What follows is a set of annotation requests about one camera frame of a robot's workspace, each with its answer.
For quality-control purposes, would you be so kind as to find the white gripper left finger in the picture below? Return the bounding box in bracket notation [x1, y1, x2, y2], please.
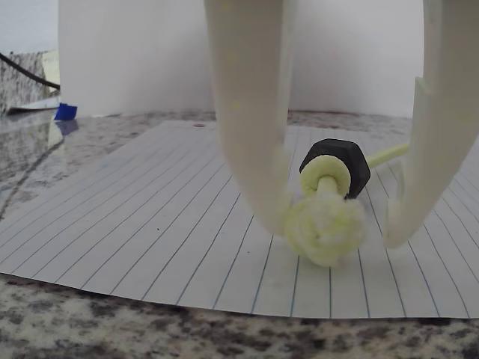
[204, 0, 299, 237]

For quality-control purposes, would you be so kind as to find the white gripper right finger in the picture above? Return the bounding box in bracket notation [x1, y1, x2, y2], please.
[384, 0, 479, 251]

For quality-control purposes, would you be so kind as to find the yellow knotted rope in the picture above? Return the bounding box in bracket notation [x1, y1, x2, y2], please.
[284, 144, 411, 268]

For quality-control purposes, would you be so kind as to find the white backdrop board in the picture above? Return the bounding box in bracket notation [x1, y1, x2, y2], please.
[58, 0, 479, 117]

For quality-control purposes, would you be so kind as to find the lined paper sheet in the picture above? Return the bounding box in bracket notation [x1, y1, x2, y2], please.
[0, 119, 479, 319]

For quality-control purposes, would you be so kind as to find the blue tape piece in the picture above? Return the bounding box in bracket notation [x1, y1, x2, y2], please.
[54, 102, 79, 122]

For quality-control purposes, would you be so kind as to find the pale yellow paper note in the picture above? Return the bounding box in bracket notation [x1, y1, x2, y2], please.
[40, 50, 61, 90]

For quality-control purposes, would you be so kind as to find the granite backsplash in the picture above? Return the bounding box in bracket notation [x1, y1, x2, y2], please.
[0, 50, 60, 114]

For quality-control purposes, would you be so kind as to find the black cable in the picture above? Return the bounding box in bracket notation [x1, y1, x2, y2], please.
[0, 52, 62, 92]

